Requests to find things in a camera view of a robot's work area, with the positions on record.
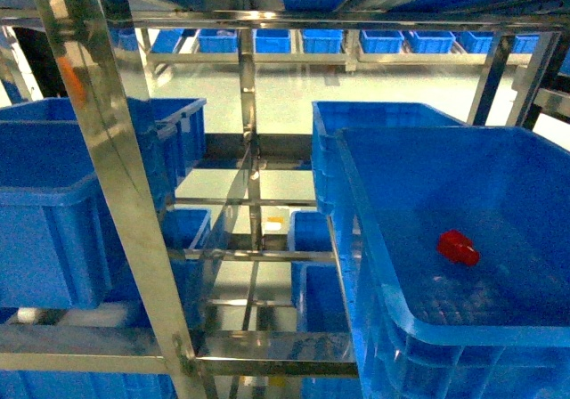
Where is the red toy block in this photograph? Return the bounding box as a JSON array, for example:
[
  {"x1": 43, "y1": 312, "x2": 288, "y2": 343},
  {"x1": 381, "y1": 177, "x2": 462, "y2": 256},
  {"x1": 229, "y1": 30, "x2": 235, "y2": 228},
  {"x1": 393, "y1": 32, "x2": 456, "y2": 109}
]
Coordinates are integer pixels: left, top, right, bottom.
[{"x1": 436, "y1": 230, "x2": 480, "y2": 266}]

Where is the blue shelf crate rear left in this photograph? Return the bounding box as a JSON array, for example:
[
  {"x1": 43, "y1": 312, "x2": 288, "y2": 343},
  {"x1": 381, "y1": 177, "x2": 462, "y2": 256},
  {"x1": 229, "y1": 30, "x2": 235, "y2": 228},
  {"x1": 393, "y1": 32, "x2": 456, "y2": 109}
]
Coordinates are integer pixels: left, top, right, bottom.
[{"x1": 1, "y1": 98, "x2": 207, "y2": 190}]

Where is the blue lower crate left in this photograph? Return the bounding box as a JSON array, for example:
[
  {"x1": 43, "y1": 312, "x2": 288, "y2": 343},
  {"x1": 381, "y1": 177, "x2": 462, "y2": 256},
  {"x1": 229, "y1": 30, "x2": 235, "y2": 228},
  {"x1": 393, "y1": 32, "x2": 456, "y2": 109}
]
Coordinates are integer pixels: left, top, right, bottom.
[{"x1": 1, "y1": 370, "x2": 175, "y2": 398}]

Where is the blue shelf crate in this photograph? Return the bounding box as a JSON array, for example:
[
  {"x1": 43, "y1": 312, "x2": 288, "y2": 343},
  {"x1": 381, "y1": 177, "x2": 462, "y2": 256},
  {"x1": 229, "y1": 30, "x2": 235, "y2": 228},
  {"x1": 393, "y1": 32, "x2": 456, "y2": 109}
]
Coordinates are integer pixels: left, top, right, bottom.
[
  {"x1": 311, "y1": 101, "x2": 467, "y2": 216},
  {"x1": 1, "y1": 98, "x2": 207, "y2": 190},
  {"x1": 333, "y1": 126, "x2": 569, "y2": 398},
  {"x1": 1, "y1": 121, "x2": 169, "y2": 309}
]

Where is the blue lower crate right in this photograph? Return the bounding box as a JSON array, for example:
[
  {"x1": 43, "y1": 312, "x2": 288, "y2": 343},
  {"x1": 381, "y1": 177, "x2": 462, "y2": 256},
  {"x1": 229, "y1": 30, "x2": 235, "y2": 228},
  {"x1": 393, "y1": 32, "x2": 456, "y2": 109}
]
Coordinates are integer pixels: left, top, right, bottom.
[{"x1": 291, "y1": 262, "x2": 362, "y2": 398}]

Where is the blue shelf crate front left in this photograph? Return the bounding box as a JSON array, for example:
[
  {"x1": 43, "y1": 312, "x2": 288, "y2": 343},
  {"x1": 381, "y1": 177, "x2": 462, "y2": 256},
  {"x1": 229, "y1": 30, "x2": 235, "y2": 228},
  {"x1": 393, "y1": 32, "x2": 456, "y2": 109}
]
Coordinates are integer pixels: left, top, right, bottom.
[{"x1": 1, "y1": 121, "x2": 169, "y2": 309}]

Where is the blue shelf crate front right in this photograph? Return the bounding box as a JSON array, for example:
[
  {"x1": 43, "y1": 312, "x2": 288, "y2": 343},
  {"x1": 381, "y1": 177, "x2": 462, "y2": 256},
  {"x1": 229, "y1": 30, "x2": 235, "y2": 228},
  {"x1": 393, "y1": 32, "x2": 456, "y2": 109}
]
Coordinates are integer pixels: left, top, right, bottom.
[{"x1": 333, "y1": 126, "x2": 569, "y2": 398}]

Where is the blue shelf crate rear right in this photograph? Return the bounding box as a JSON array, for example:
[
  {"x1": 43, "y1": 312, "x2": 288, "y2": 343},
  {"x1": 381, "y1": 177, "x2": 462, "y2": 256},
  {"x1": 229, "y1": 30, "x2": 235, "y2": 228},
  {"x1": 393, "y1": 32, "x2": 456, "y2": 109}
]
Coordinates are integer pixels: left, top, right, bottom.
[{"x1": 311, "y1": 101, "x2": 467, "y2": 216}]

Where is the steel shelf cart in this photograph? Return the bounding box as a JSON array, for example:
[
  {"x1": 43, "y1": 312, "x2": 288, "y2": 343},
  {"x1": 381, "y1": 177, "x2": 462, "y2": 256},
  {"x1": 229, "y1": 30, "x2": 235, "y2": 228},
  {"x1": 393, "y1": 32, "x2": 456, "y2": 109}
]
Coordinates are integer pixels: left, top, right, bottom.
[{"x1": 1, "y1": 0, "x2": 569, "y2": 398}]

